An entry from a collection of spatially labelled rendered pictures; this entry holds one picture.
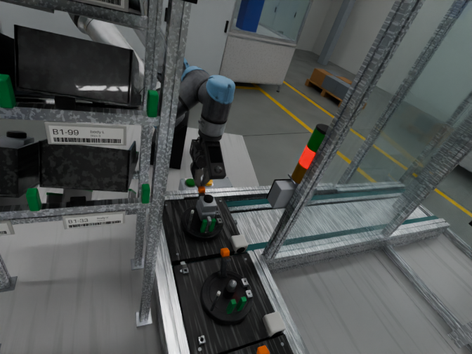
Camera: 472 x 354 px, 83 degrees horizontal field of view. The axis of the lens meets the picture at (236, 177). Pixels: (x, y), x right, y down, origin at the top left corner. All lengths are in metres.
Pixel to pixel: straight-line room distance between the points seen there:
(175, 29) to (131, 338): 0.72
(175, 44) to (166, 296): 0.61
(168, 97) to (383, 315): 1.02
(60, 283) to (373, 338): 0.96
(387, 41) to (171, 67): 0.39
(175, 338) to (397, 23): 0.78
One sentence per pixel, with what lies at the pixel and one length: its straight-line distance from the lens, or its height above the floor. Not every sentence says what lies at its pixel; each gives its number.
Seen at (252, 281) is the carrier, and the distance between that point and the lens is 0.83.
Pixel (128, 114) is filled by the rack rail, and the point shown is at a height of 1.47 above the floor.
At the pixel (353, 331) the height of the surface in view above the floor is 0.86.
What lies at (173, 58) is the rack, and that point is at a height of 1.55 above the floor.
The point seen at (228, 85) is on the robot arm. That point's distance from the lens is 0.72.
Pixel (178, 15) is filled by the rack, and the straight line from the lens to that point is 0.34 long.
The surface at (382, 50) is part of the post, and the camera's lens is 0.59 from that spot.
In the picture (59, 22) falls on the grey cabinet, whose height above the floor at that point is 0.79.
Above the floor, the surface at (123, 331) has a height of 0.86.
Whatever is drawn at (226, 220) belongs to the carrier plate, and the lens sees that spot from 0.94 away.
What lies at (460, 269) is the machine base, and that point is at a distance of 1.66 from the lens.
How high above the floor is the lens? 1.65
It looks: 36 degrees down
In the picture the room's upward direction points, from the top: 19 degrees clockwise
